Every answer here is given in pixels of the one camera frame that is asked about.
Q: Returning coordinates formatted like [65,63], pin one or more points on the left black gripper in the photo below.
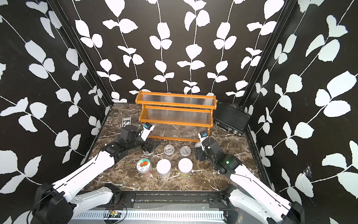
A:
[152,146]

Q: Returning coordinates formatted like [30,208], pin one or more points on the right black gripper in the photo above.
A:
[198,154]

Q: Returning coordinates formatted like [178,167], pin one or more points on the green label seed jar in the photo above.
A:
[185,167]

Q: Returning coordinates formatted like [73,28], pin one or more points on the red tomato seed jar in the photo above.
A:
[144,167]

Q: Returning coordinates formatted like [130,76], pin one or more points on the white label seed jar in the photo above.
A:
[164,168]

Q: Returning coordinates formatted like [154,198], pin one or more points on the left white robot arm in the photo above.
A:
[59,202]

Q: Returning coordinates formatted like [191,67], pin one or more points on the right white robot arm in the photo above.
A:
[248,193]

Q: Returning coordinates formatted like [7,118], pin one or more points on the orange wooden glass shelf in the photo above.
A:
[177,109]

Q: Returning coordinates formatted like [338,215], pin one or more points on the black hard case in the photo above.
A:
[230,119]

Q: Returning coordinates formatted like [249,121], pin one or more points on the small green circuit board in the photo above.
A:
[114,214]

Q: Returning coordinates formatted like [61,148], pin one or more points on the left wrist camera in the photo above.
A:
[147,128]

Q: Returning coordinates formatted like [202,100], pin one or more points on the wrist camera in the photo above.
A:
[203,135]
[147,128]

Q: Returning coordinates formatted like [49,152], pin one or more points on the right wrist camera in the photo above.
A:
[203,135]

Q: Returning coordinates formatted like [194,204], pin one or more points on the white slotted cable duct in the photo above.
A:
[210,216]

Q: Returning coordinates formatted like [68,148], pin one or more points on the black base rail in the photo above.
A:
[214,199]

